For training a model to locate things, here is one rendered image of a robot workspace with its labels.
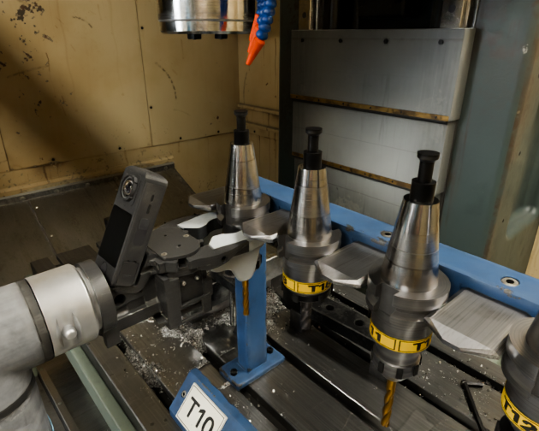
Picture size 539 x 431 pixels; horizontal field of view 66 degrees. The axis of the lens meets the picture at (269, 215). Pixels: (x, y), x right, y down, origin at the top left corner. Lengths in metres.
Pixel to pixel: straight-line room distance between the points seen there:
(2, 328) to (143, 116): 1.51
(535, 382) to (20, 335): 0.37
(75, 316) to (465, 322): 0.31
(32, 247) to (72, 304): 1.19
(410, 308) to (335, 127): 0.85
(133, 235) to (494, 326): 0.31
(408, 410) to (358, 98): 0.70
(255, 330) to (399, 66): 0.65
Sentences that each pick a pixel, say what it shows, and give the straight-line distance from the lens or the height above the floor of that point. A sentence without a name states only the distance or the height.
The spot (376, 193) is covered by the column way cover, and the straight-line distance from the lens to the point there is 1.09.
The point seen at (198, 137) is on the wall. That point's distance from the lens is 1.97.
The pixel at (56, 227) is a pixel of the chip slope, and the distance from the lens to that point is 1.64.
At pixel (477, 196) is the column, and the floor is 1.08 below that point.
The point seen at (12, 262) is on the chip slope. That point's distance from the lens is 1.55.
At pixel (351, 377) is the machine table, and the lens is 0.72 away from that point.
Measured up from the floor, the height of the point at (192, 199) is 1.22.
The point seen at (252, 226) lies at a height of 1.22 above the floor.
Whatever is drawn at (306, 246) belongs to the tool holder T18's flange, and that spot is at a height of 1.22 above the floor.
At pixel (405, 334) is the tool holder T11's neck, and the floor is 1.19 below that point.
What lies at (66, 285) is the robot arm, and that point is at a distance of 0.40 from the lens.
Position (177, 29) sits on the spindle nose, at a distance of 0.71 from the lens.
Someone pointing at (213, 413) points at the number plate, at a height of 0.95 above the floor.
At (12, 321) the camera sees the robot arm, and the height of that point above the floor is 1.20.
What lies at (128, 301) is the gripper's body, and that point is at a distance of 0.44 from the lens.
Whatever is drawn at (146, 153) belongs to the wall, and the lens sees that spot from 1.87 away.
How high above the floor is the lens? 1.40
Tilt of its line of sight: 24 degrees down
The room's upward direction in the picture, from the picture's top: straight up
